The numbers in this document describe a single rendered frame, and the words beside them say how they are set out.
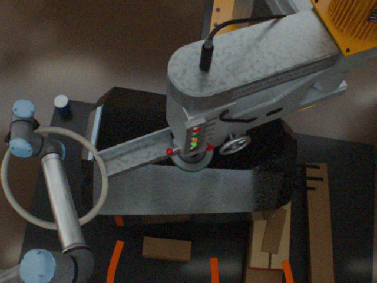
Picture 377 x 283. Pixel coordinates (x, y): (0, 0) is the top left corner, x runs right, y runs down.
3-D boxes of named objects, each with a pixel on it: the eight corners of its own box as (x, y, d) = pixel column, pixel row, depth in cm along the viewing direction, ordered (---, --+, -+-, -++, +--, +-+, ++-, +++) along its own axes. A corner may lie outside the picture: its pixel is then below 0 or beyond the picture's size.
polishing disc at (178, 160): (188, 178, 237) (188, 178, 236) (161, 147, 242) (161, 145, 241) (221, 153, 243) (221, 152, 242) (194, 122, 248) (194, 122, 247)
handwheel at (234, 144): (240, 129, 220) (245, 115, 206) (248, 148, 217) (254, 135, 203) (210, 140, 218) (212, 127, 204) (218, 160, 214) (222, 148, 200)
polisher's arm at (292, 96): (319, 71, 243) (349, 17, 197) (340, 108, 235) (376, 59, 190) (190, 115, 229) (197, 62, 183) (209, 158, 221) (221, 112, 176)
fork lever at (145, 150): (230, 102, 233) (232, 97, 228) (247, 137, 226) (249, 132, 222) (94, 149, 218) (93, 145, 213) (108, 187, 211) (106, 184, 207)
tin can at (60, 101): (73, 107, 339) (70, 98, 327) (65, 117, 336) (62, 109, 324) (62, 100, 341) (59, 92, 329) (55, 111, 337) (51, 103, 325)
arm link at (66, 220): (109, 282, 149) (66, 136, 190) (79, 278, 140) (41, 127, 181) (90, 298, 153) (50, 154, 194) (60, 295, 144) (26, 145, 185)
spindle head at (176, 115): (235, 95, 230) (250, 44, 189) (255, 134, 223) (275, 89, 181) (165, 119, 223) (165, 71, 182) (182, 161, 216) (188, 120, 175)
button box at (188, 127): (198, 143, 205) (204, 115, 179) (201, 148, 204) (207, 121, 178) (181, 150, 204) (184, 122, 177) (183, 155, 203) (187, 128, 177)
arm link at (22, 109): (12, 117, 172) (13, 95, 177) (9, 132, 182) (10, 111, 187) (35, 118, 176) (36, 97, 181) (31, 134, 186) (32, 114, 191)
